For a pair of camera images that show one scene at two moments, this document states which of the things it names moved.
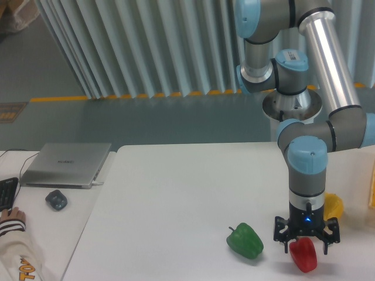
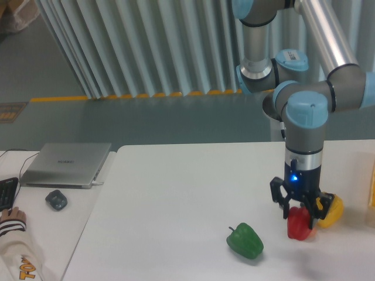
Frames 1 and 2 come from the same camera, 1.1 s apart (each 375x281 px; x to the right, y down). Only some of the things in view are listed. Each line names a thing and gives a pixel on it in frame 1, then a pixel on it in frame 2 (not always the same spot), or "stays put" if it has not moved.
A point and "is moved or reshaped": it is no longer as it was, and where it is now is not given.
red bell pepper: x=304 y=254 is moved or reshaped
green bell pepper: x=245 y=241 stays put
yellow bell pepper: x=333 y=206 stays put
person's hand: x=14 y=214 stays put
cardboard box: x=16 y=14 stays put
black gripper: x=306 y=223 → x=302 y=185
